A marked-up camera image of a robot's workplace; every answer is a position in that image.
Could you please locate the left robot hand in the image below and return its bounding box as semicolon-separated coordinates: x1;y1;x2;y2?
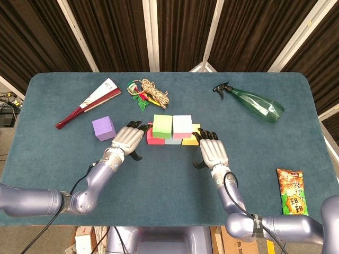
110;121;154;161

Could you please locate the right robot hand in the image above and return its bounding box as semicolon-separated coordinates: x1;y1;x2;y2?
192;128;230;170

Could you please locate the purple foam cube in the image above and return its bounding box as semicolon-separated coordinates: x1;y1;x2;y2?
92;115;117;142

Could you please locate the yellow foam cube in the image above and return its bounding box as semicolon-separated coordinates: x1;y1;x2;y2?
181;123;201;146

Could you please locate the red foam cube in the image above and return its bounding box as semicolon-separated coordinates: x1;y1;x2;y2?
147;122;166;146

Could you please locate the green foam cube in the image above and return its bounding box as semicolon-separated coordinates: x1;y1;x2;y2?
152;114;174;139

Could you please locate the pink foam cube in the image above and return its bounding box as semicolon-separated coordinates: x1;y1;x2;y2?
172;114;193;140

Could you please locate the colourful feather toy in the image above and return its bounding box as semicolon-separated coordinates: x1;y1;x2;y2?
126;80;159;113

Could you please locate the folded red paper fan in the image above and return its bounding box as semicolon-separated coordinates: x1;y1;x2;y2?
55;77;122;130

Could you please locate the blue felt table cloth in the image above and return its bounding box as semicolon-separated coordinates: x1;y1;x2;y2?
0;71;339;227

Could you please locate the green plastic spray bottle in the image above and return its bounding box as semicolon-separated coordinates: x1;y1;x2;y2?
212;81;286;124

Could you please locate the snack packet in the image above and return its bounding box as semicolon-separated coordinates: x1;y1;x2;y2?
276;168;310;216

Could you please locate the brown cardboard box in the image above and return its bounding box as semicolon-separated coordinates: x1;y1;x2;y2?
210;226;259;254

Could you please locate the grey-blue robot torso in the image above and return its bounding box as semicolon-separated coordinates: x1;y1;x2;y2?
105;226;212;254

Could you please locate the dark brown curtain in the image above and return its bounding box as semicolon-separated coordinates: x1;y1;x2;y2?
0;0;339;117

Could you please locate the white cardboard box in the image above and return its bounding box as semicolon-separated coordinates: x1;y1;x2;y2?
75;226;93;254

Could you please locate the black electronics box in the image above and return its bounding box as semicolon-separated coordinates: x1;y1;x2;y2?
0;112;14;128

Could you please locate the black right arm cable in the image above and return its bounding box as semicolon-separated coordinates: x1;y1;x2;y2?
223;171;288;254

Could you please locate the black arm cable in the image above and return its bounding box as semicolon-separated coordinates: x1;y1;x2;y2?
223;171;288;254
22;161;100;254

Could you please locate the coiled beige rope bundle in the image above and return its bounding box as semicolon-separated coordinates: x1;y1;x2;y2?
141;78;170;109

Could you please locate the black torso cable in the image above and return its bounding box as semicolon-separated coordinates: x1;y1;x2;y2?
113;226;125;254

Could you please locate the white partition frame post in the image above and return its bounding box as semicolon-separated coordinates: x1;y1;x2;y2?
57;0;100;72
142;0;161;72
317;104;339;159
267;0;332;72
188;0;225;72
0;75;26;101

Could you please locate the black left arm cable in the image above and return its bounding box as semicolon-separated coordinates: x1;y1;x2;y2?
22;161;100;254

